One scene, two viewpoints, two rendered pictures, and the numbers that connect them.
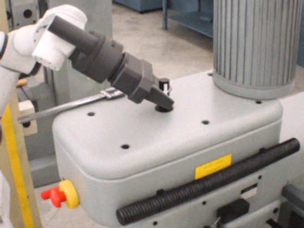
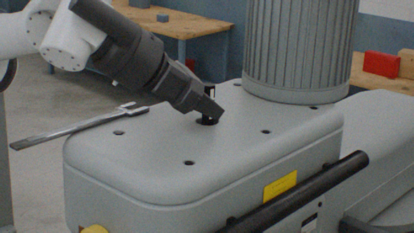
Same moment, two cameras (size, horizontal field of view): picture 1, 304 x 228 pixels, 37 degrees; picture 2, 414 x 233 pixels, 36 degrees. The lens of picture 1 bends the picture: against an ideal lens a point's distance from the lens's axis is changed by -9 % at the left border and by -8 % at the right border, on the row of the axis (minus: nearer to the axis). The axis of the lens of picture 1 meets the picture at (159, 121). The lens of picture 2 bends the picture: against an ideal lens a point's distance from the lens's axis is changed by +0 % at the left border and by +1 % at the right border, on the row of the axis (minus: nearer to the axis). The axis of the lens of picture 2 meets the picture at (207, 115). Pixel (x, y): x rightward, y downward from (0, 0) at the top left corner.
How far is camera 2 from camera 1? 0.29 m
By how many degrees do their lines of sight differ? 18
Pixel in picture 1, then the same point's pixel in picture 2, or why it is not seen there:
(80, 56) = (114, 50)
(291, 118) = not seen: hidden behind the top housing
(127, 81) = (173, 85)
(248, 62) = (301, 58)
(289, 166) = (345, 192)
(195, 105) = (241, 115)
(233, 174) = (307, 194)
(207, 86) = (241, 96)
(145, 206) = not seen: outside the picture
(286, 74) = (344, 71)
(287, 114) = not seen: hidden behind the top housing
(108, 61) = (151, 57)
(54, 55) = (80, 47)
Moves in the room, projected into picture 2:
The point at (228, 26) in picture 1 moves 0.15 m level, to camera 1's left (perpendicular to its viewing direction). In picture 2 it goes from (276, 14) to (190, 16)
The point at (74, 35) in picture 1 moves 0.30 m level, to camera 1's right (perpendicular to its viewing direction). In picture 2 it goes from (111, 17) to (314, 12)
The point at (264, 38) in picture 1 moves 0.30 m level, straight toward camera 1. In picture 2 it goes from (323, 25) to (380, 81)
